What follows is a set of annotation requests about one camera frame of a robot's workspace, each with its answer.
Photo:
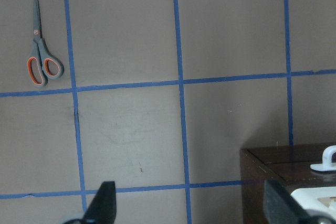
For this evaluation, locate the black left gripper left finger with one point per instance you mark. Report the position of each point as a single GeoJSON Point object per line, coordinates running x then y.
{"type": "Point", "coordinates": [102, 209]}

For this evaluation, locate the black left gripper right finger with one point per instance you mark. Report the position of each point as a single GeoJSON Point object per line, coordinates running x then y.
{"type": "Point", "coordinates": [280, 207]}

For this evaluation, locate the grey orange scissors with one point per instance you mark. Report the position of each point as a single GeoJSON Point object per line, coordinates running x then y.
{"type": "Point", "coordinates": [41, 64]}

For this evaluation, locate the white foam tray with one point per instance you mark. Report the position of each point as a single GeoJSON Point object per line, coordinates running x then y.
{"type": "Point", "coordinates": [318, 199]}

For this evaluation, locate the dark brown wooden cabinet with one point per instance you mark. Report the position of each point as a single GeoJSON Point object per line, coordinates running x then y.
{"type": "Point", "coordinates": [290, 165]}

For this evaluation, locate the white drawer handle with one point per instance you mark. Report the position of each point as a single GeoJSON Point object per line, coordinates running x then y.
{"type": "Point", "coordinates": [327, 164]}

